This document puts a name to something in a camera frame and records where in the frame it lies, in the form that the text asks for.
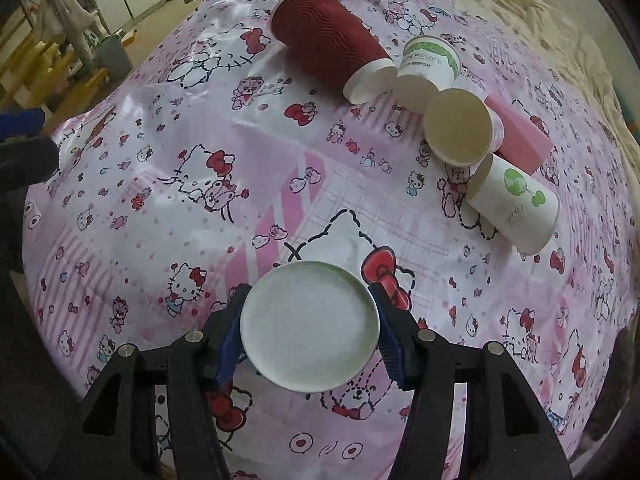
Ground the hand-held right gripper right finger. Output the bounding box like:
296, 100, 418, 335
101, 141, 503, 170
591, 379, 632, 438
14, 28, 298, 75
368, 282, 574, 480

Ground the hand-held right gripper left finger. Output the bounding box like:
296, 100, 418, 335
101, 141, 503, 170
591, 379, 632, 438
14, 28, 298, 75
46, 283, 254, 480

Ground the white green print paper cup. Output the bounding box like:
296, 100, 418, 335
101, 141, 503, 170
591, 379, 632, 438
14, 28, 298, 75
466, 154, 560, 254
423, 88, 505, 166
395, 35, 461, 115

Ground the dark red ribbed paper cup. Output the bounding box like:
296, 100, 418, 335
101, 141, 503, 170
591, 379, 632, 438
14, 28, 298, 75
270, 0, 397, 106

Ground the pink cartoon printed tablecloth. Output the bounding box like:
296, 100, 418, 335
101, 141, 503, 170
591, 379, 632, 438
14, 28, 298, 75
22, 0, 626, 480

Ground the grey trash bin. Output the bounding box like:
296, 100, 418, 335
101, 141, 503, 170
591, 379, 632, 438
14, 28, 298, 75
95, 33, 133, 79

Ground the hanging grey garment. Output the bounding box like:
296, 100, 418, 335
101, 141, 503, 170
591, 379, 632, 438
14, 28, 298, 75
31, 0, 101, 73

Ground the yellow wooden frame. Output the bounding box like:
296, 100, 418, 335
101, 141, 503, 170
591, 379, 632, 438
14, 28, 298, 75
0, 40, 110, 111

